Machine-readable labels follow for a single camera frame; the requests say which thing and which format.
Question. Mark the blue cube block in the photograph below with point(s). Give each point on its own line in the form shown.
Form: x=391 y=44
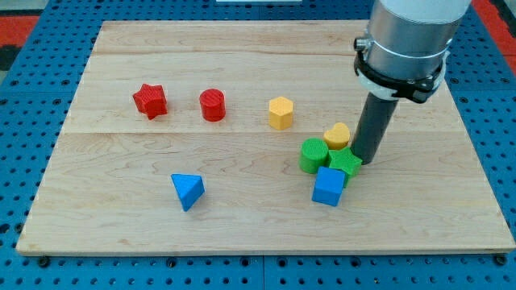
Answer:
x=328 y=186

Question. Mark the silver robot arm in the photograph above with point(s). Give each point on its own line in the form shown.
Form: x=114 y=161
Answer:
x=403 y=51

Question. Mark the yellow hexagon block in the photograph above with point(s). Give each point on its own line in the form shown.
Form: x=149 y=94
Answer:
x=280 y=113

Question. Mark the green cylinder block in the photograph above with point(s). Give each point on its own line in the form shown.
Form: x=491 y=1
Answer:
x=313 y=155

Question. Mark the red cylinder block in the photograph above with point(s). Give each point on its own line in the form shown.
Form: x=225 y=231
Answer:
x=212 y=102

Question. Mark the wooden board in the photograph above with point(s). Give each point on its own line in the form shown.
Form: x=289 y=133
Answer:
x=107 y=189

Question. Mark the yellow heart block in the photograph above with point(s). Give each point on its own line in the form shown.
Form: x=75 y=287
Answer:
x=337 y=137

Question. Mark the blue triangle block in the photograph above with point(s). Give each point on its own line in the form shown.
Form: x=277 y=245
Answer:
x=189 y=189

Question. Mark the green star block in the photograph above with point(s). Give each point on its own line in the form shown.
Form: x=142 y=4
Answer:
x=345 y=161

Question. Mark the red star block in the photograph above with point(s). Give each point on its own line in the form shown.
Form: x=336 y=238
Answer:
x=151 y=101

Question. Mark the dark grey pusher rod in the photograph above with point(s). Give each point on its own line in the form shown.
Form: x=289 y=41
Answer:
x=374 y=120

